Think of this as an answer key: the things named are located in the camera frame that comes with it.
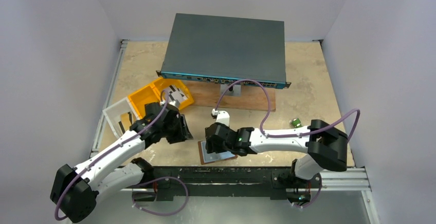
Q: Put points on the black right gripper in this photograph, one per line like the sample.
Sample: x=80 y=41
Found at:
x=211 y=141

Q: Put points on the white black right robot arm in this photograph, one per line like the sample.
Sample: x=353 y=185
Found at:
x=324 y=146

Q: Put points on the brown wooden board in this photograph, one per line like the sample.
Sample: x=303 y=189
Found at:
x=241 y=97

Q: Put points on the green toy figure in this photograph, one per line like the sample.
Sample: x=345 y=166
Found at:
x=296 y=123

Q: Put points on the brown leather card holder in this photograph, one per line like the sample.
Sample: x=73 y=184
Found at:
x=208 y=158

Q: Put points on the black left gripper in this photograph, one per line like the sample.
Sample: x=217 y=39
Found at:
x=182 y=127

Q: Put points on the yellow plastic bin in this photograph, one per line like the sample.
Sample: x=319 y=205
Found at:
x=151 y=93

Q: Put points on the white cards in bin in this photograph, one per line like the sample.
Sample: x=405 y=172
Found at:
x=176 y=94

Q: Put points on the grey blue network switch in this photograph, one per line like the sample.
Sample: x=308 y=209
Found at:
x=222 y=50

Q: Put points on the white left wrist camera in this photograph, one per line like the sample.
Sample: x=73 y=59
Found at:
x=175 y=103

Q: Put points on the white plastic bin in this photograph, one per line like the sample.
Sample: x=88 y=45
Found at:
x=113 y=112

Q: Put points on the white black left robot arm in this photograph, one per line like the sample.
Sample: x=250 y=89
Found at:
x=77 y=190

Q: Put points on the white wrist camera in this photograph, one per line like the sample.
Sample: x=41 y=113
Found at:
x=175 y=103
x=222 y=117

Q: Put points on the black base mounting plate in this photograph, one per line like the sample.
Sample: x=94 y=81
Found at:
x=273 y=182

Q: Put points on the grey metal camera stand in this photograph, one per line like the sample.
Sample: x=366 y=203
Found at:
x=231 y=89

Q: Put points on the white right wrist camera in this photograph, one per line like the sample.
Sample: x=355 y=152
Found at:
x=222 y=117

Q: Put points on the aluminium frame rail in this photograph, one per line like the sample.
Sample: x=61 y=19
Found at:
x=101 y=127

